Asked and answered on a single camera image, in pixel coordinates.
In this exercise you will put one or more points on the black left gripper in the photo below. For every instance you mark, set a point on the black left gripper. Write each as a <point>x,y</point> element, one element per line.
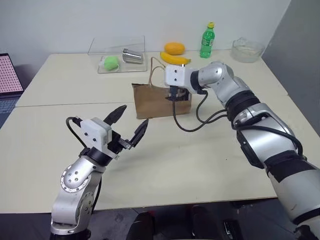
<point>115,143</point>

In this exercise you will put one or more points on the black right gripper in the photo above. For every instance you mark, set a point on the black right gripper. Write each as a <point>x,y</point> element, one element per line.
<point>178,94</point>

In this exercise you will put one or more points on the brown paper bag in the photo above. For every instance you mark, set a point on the brown paper bag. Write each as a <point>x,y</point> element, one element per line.
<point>152,102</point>

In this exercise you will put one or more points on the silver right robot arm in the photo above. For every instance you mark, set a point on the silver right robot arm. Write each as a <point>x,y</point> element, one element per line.
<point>252,120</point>

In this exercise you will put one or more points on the yellow banana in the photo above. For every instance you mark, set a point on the yellow banana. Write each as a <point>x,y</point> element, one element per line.
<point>175,59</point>

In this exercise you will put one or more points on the orange mango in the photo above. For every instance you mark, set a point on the orange mango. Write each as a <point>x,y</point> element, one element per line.
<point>174,48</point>

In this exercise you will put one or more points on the stainless steel cup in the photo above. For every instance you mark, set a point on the stainless steel cup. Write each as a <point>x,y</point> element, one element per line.
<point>132,56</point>

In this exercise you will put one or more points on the green plastic bottle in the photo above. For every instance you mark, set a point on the green plastic bottle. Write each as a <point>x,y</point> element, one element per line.
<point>207,41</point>

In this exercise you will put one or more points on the green ball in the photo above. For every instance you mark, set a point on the green ball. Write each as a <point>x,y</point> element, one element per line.
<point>111,63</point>

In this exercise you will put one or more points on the clear plastic tray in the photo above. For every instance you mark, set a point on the clear plastic tray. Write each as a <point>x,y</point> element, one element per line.
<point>120,50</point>

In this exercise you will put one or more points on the clear glass bowl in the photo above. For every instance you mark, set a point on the clear glass bowl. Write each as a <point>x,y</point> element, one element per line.
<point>247,51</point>

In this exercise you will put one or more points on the dark rounded shape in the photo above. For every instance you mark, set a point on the dark rounded shape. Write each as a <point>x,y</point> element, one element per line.
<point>141,226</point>

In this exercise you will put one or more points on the open laptop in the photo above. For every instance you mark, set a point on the open laptop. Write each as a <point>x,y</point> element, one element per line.
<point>7,77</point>

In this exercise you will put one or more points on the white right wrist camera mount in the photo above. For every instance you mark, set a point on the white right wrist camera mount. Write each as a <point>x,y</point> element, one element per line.
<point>176,75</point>

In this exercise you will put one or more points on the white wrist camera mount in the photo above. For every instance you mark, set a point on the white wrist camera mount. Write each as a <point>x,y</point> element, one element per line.
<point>96,132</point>
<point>176,75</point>

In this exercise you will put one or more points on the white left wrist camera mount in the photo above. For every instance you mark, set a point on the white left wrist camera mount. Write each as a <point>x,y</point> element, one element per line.
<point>96,132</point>

